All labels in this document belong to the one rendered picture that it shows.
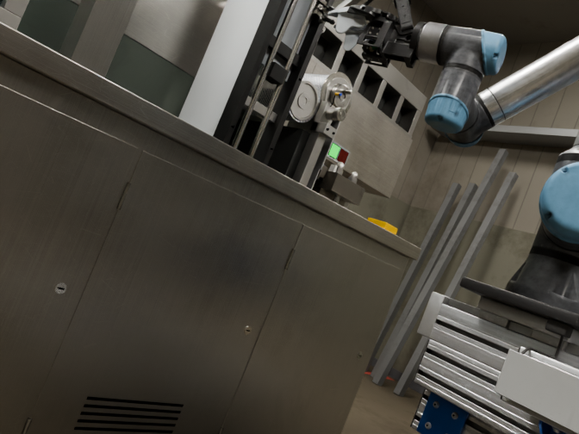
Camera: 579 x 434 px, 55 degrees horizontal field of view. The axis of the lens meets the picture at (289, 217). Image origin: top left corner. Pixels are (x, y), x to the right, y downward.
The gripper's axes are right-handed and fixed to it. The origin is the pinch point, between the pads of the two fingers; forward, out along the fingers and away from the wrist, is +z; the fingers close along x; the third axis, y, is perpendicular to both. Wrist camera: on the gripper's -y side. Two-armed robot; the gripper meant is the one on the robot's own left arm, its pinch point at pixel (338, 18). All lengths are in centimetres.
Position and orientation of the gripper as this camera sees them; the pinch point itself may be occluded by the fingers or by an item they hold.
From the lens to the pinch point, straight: 125.9
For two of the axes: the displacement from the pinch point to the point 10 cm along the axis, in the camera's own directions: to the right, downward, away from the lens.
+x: 3.6, 3.4, 8.7
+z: -8.3, -3.1, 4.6
